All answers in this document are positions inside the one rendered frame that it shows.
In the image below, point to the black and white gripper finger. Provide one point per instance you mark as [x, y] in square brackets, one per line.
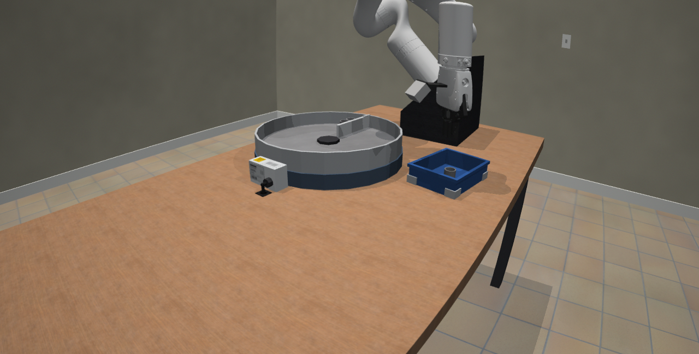
[455, 119]
[445, 115]

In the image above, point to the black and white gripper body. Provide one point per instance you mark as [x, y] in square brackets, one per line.
[459, 82]

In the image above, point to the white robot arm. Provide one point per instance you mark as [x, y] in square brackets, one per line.
[456, 35]

